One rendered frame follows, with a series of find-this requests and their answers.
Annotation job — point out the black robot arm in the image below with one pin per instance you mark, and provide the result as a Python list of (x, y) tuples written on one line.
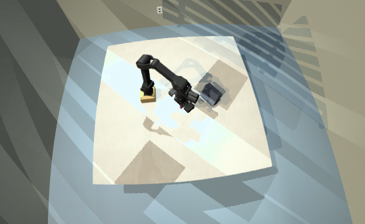
[(179, 83)]

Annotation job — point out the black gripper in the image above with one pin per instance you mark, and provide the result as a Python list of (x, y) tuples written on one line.
[(188, 106)]

